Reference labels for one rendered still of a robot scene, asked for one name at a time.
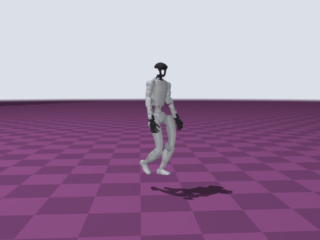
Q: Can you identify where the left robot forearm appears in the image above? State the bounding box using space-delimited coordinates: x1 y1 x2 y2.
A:
168 102 177 119

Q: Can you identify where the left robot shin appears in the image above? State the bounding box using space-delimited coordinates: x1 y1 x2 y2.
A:
159 147 175 170

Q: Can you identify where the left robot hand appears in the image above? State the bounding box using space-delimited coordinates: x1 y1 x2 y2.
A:
174 113 183 130

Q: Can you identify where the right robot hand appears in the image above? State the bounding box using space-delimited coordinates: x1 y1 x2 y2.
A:
149 115 160 133

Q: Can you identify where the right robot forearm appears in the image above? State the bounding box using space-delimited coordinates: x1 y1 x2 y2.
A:
145 97 154 120

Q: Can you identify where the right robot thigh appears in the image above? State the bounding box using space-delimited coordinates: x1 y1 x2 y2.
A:
148 117 164 157

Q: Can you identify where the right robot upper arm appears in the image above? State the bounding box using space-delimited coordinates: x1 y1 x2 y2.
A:
145 80 156 104

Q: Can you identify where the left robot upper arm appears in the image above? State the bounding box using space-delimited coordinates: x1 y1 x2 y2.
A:
165 82 173 104

